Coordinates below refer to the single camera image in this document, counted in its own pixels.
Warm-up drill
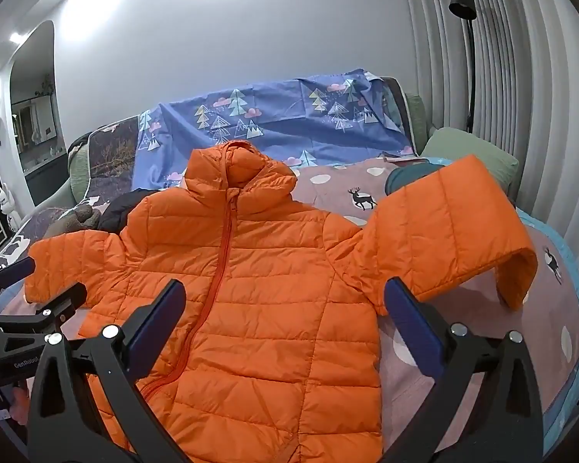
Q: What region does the black floor lamp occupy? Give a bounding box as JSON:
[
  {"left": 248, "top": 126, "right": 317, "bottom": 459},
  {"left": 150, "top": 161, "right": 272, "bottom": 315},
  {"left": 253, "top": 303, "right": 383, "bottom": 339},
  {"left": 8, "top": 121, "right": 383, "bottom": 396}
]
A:
[{"left": 449, "top": 0, "right": 478, "bottom": 134}]

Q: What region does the olive brown fleece garment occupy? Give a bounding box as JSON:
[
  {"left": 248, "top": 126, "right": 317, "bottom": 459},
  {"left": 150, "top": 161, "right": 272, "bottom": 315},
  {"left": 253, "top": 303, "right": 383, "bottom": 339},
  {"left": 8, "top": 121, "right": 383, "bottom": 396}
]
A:
[{"left": 44, "top": 205, "right": 101, "bottom": 239}]

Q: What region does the mauve deer print bedsheet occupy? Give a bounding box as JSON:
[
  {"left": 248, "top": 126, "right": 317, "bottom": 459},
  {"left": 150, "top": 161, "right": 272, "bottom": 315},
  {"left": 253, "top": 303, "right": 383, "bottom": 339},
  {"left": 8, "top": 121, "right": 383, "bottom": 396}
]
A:
[{"left": 0, "top": 155, "right": 579, "bottom": 454}]

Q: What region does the black garment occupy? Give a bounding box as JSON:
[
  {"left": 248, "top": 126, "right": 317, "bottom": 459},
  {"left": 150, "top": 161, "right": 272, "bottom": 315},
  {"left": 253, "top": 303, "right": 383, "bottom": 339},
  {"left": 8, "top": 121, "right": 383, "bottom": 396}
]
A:
[{"left": 97, "top": 188, "right": 154, "bottom": 234}]

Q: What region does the green headboard cushion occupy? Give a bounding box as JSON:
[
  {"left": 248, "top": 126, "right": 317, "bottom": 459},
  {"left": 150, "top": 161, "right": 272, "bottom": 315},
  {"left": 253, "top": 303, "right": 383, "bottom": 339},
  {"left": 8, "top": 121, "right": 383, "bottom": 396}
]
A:
[{"left": 405, "top": 93, "right": 430, "bottom": 155}]

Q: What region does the dark floral pillow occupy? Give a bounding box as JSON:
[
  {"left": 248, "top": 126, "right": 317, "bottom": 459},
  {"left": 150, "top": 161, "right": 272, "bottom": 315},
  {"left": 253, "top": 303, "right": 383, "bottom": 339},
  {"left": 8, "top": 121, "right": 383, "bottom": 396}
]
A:
[{"left": 68, "top": 116, "right": 139, "bottom": 205}]

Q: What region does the orange puffer jacket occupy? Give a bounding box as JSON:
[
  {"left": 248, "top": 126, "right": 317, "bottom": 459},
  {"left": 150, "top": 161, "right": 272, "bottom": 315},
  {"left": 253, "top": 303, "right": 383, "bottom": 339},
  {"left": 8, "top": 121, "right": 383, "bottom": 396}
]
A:
[{"left": 25, "top": 140, "right": 538, "bottom": 462}]

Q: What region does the folded dark green garment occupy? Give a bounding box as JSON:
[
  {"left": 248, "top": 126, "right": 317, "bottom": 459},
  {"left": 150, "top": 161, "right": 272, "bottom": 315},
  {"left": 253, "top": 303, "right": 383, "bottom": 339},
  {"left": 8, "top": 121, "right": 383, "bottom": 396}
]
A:
[{"left": 384, "top": 162, "right": 442, "bottom": 196}]

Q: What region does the green pillow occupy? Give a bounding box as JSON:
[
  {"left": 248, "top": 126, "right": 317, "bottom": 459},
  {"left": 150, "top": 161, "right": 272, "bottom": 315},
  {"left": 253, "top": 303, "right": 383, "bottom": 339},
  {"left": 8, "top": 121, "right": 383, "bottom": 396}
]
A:
[{"left": 422, "top": 127, "right": 520, "bottom": 193}]

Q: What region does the blue tree print sheet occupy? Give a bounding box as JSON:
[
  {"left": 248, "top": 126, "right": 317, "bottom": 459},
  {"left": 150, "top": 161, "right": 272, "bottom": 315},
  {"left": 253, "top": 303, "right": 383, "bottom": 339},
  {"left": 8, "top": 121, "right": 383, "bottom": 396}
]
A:
[{"left": 132, "top": 69, "right": 415, "bottom": 189}]

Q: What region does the white cat figurine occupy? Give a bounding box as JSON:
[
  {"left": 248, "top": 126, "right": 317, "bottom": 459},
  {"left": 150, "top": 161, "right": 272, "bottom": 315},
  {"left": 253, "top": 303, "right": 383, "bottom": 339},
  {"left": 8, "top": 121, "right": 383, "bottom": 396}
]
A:
[{"left": 0, "top": 183, "right": 22, "bottom": 232}]

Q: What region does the grey pleated curtain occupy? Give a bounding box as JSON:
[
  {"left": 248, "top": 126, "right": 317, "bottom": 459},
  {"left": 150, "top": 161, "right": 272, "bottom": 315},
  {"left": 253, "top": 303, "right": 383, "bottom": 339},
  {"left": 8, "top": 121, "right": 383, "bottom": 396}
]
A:
[{"left": 408, "top": 0, "right": 579, "bottom": 263}]

